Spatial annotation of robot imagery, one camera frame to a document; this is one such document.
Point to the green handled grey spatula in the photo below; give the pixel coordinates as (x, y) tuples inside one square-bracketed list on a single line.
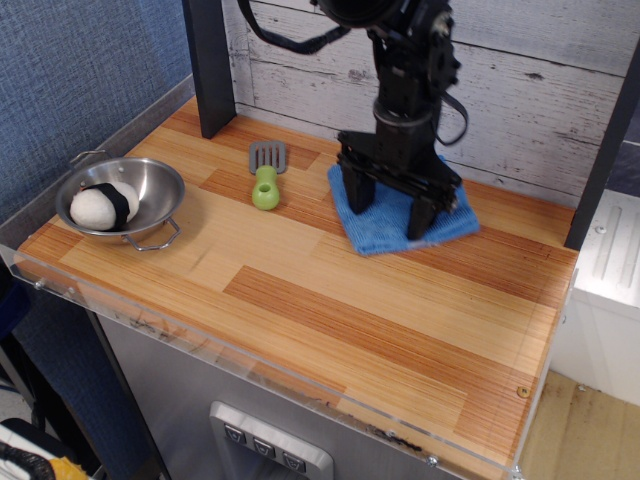
[(267, 160)]

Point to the yellow black object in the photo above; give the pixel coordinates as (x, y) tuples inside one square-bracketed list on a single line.
[(38, 467)]

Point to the steel bowl with handles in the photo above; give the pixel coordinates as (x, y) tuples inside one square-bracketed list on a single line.
[(160, 189)]

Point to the clear acrylic edge guard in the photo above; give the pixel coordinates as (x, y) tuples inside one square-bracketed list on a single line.
[(399, 366)]

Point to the dark post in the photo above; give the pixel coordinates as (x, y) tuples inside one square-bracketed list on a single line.
[(210, 62), (604, 163)]

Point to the silver button panel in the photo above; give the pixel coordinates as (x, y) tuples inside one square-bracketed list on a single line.
[(253, 449)]

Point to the blue cloth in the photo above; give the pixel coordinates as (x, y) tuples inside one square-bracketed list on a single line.
[(382, 228)]

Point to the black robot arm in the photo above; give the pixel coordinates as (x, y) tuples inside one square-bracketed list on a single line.
[(415, 64)]

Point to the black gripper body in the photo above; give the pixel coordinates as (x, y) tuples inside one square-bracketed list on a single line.
[(401, 154)]

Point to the white rice ball toy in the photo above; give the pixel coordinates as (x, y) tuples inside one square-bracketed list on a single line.
[(105, 207)]

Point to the dark right post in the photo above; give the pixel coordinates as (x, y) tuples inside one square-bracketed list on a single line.
[(604, 163)]

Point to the dark left post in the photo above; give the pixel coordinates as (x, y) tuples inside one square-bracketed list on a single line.
[(210, 62)]

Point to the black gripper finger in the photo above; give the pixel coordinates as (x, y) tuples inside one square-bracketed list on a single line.
[(422, 214), (359, 188)]

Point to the white side cabinet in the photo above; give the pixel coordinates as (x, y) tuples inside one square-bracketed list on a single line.
[(597, 343)]

